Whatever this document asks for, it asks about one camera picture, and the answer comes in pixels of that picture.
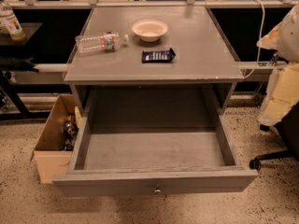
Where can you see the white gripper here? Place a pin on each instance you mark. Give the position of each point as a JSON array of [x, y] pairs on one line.
[[290, 41]]

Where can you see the dark blue snack bar wrapper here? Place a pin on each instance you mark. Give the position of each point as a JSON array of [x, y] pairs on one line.
[[158, 56]]

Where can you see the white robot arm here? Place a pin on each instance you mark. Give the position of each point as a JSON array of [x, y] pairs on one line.
[[284, 37]]

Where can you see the open grey top drawer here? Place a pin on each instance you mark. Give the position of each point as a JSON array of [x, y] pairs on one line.
[[133, 140]]

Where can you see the black office chair base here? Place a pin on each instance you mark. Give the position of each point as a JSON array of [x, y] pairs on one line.
[[288, 129]]

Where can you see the grey wooden cabinet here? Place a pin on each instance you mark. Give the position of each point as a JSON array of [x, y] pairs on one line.
[[202, 55]]

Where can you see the clear plastic water bottle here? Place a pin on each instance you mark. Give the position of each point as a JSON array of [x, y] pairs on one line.
[[102, 42]]

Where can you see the items inside cardboard box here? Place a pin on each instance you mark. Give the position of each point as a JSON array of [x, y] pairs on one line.
[[71, 132]]

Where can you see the cardboard box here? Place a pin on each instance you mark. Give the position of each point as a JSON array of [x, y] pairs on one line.
[[53, 149]]

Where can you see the dark side table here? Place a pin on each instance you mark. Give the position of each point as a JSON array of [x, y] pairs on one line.
[[9, 64]]

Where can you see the green labelled bottle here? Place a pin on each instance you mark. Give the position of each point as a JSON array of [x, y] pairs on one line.
[[9, 19]]

